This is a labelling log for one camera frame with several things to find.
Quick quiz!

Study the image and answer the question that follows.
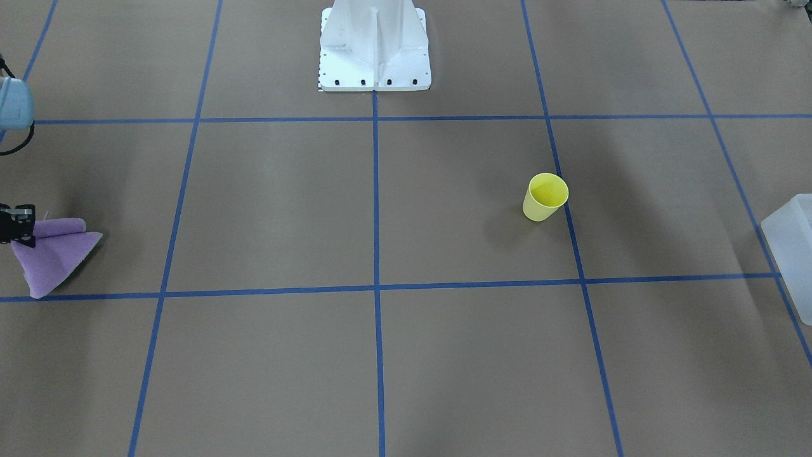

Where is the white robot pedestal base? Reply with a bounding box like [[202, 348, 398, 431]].
[[317, 1, 432, 92]]

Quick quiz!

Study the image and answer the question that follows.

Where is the purple microfiber cloth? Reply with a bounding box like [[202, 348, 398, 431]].
[[11, 218, 103, 299]]

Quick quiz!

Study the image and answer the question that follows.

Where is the yellow plastic cup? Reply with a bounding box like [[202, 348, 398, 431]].
[[522, 173, 570, 222]]

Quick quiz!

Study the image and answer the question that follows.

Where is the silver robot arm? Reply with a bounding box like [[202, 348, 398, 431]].
[[1, 58, 37, 248]]

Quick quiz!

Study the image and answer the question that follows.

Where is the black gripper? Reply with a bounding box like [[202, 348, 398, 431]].
[[1, 204, 37, 248]]

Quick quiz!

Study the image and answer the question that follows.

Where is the translucent white plastic box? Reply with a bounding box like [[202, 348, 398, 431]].
[[761, 194, 811, 326]]

